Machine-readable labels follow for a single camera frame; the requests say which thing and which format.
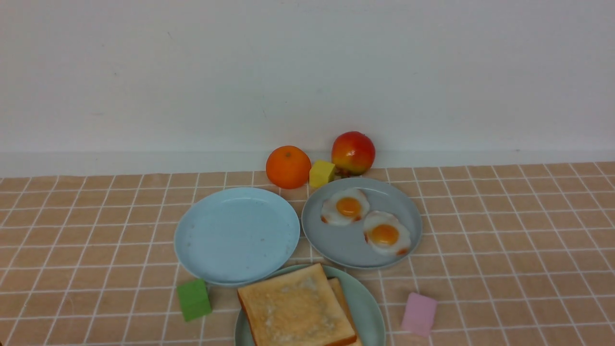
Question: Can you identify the toast slice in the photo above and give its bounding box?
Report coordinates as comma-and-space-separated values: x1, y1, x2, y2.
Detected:
237, 263, 359, 346
328, 277, 363, 346

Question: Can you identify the yellow cube block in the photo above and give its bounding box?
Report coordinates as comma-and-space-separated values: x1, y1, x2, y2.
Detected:
309, 160, 336, 189

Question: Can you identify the orange fruit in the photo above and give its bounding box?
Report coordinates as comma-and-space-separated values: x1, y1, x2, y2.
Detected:
265, 145, 312, 190

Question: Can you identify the red yellow apple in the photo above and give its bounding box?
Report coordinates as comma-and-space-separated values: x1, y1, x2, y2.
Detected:
331, 131, 376, 177

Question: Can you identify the back fried egg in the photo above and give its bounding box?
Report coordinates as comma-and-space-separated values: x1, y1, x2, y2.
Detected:
320, 188, 370, 226

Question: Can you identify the fried egg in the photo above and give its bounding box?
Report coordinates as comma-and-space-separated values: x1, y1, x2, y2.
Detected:
363, 210, 412, 257
320, 188, 370, 226

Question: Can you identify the grey blue plate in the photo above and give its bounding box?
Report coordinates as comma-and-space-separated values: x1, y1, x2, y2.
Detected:
301, 178, 423, 270

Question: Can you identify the right fried egg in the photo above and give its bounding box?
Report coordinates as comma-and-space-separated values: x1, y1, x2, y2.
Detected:
363, 210, 412, 257

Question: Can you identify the light blue plate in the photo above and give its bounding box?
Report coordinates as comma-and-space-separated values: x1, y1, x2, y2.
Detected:
174, 187, 301, 287

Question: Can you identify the mint green plate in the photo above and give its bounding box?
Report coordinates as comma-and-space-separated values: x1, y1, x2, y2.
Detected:
234, 264, 387, 346

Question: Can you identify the green cube block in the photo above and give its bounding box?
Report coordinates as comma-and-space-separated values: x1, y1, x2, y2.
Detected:
176, 279, 213, 322

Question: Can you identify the pink cube block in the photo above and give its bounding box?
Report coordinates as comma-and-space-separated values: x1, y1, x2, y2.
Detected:
401, 293, 438, 338

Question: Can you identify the checkered peach tablecloth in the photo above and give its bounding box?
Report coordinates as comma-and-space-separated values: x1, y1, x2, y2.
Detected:
0, 162, 615, 346

